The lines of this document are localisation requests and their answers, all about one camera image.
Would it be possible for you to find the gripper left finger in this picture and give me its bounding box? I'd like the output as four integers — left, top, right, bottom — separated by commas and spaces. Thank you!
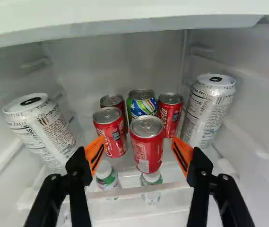
23, 135, 106, 227

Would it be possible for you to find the red soda can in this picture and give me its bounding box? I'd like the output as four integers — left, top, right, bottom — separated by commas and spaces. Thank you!
130, 115, 165, 175
92, 106, 129, 158
157, 92, 184, 139
99, 94, 129, 137

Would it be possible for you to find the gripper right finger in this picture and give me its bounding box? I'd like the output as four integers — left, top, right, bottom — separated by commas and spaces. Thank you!
171, 136, 256, 227

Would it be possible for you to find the tall white drink can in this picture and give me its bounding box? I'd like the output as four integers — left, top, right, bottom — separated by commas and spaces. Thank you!
180, 73, 236, 150
1, 92, 84, 176

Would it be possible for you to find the clear bottle with green label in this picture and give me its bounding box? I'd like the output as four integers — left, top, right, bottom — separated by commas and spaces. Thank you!
140, 172, 163, 205
95, 160, 122, 201

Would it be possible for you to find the green patterned soda can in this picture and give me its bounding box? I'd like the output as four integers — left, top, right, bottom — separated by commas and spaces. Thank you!
126, 89, 158, 123

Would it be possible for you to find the white fridge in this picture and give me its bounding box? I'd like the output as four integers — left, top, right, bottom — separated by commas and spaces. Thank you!
0, 0, 269, 227

